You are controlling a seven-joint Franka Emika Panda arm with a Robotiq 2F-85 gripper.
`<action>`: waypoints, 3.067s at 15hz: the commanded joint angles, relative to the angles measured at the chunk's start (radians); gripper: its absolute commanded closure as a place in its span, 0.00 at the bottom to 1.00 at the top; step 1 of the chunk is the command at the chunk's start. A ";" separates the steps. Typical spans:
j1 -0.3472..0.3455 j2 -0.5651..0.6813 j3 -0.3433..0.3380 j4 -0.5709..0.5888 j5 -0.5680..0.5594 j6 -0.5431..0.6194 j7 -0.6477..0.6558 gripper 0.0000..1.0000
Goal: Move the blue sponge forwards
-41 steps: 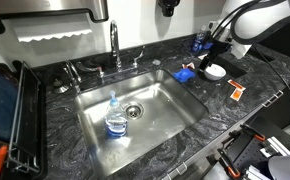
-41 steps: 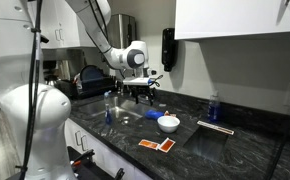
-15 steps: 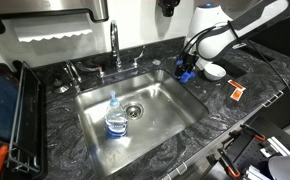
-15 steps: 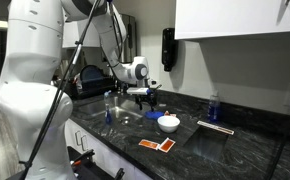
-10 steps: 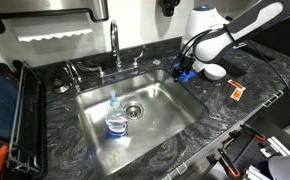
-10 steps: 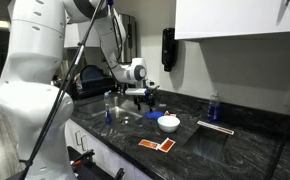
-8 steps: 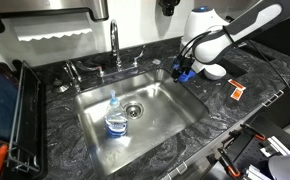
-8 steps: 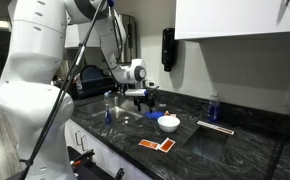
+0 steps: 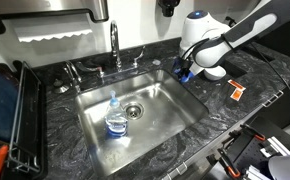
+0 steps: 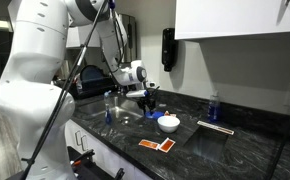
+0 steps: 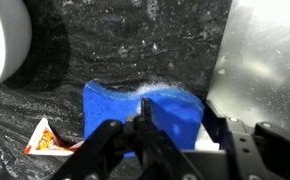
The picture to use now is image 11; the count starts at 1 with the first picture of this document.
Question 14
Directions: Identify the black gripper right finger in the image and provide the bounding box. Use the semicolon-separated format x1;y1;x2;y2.
202;99;290;180

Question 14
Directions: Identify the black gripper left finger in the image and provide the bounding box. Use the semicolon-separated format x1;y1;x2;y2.
50;97;201;180

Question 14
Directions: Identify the blue sponge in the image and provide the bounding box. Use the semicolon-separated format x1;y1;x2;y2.
82;79;206;159

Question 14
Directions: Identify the stainless steel sink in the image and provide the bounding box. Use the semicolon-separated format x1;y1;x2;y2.
206;0;290;138

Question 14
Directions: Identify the small torn orange packet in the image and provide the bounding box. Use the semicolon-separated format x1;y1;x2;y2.
22;116;85;157

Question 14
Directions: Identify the white bowl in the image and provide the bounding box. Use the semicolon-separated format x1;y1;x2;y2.
0;0;33;93

